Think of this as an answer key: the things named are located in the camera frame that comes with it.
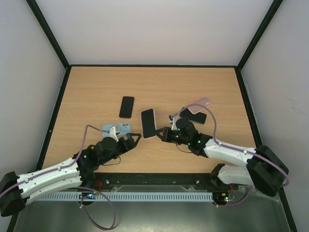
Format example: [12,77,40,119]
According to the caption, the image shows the white slotted cable duct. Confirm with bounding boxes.
[39,191,213,202]

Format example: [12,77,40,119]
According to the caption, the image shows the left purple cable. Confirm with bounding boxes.
[0,124,116,229]

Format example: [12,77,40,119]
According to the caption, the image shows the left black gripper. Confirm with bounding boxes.
[99,133,141,166]

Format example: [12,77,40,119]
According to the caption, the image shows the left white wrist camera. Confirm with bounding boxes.
[109,124,120,142]

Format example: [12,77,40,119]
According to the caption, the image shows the light blue phone case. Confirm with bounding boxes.
[102,122,131,138]

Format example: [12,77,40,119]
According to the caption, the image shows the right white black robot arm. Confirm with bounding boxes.
[156,118,289,197]

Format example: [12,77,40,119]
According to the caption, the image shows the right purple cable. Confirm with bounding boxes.
[170,104,290,208]

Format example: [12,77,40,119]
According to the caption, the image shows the blue phone black screen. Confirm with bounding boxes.
[180,108,207,124]

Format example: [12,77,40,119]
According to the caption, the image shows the black phone red edge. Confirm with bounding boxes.
[119,96,135,118]

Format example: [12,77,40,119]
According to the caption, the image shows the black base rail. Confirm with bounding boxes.
[82,173,238,191]

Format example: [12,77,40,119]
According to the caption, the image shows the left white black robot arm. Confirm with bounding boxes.
[0,133,141,217]

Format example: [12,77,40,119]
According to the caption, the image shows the purple cable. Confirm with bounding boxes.
[0,124,116,229]
[170,104,290,208]

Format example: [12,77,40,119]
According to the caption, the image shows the black metal enclosure frame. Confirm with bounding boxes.
[4,0,298,232]

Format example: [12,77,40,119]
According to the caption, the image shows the pink translucent phone case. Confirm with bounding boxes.
[186,96,213,115]

